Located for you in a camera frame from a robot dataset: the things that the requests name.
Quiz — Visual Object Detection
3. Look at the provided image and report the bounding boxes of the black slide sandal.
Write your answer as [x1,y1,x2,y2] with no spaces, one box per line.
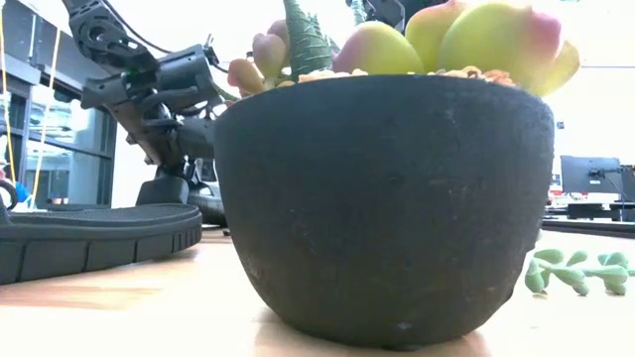
[187,157,230,229]
[0,180,204,287]
[135,176,191,206]

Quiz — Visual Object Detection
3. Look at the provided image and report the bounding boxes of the green succulent sprig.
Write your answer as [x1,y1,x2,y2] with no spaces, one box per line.
[523,247,635,298]

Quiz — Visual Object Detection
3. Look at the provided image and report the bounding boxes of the dark office desk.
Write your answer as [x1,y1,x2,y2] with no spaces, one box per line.
[543,200,635,223]

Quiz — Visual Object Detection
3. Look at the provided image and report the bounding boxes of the small pink brown succulent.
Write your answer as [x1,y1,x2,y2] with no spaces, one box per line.
[212,19,293,109]

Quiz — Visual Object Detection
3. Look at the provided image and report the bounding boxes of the orange gravel filling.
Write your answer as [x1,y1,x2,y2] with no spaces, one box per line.
[296,66,515,86]

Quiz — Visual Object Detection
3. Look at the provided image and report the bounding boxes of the black framed glass partition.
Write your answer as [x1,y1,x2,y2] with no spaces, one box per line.
[0,0,124,210]

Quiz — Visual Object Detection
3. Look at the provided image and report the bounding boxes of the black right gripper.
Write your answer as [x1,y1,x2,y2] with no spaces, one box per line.
[363,0,407,30]

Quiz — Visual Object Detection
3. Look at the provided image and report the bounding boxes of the teal spiky plant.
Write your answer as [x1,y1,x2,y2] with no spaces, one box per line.
[346,0,367,27]

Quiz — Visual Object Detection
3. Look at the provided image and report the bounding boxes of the person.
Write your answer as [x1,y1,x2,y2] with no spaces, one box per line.
[0,168,32,210]

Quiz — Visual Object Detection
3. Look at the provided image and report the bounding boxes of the black computer monitor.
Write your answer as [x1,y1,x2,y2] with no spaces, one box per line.
[561,156,623,195]
[619,164,635,202]

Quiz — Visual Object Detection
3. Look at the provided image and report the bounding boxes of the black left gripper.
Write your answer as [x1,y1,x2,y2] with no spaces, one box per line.
[80,43,220,181]

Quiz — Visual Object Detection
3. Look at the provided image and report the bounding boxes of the large green pink succulent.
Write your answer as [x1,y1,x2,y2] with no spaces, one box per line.
[331,0,581,98]

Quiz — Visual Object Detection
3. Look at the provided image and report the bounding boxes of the black table edge rail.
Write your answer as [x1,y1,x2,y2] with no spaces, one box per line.
[541,217,635,239]

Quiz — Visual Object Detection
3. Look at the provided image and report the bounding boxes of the striped green spiky succulent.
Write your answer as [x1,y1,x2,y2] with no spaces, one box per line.
[282,0,343,83]

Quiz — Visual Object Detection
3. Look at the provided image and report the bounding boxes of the yellow cable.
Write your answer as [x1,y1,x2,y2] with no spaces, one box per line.
[28,27,63,212]
[0,9,17,184]

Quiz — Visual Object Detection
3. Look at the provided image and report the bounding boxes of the black round plant pot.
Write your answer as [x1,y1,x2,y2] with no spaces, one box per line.
[213,73,557,352]

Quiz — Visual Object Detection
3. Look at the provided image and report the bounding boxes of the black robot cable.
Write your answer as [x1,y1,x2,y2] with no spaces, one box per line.
[98,0,175,56]

